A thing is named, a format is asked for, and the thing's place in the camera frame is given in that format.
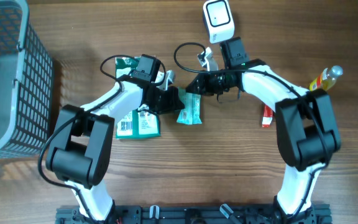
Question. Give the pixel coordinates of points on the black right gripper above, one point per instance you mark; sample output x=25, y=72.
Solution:
x=206, y=83

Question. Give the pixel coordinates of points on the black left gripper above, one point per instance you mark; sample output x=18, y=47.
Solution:
x=174, y=102

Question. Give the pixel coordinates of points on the teal white small packet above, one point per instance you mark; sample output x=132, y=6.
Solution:
x=191, y=113

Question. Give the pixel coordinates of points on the red white small packet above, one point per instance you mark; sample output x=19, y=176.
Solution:
x=267, y=117

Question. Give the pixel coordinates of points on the yellow dish soap bottle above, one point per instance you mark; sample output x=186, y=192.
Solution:
x=327, y=78

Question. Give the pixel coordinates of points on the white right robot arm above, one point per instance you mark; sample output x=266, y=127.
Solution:
x=307, y=133

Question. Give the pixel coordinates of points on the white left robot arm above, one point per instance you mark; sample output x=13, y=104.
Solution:
x=79, y=150

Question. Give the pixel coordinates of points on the white barcode scanner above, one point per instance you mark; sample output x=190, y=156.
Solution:
x=218, y=20

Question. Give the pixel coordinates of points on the green 3M gloves package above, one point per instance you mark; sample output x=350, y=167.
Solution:
x=135, y=125

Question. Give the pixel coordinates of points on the grey mesh basket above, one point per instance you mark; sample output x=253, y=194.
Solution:
x=26, y=83

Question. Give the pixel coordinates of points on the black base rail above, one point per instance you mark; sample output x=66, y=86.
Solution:
x=256, y=213

